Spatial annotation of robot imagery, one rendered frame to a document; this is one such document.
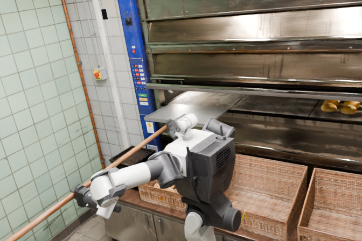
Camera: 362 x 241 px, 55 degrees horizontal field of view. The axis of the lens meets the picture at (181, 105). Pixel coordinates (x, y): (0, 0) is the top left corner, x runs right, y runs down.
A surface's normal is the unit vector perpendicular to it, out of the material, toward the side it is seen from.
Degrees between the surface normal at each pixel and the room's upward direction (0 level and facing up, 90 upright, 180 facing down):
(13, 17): 90
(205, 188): 90
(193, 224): 90
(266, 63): 70
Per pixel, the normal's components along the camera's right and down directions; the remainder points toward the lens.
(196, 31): -0.55, 0.01
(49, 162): 0.84, 0.07
